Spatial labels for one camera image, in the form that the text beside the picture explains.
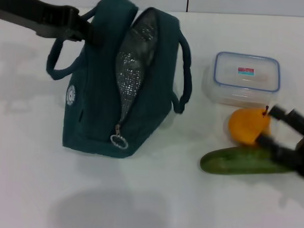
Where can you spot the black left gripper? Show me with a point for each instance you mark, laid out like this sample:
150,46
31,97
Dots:
33,14

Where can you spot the orange pear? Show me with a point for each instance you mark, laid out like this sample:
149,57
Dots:
246,127

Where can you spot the green cucumber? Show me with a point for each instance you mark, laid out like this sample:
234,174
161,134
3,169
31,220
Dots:
235,162

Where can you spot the teal insulated lunch bag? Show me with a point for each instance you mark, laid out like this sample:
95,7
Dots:
97,104

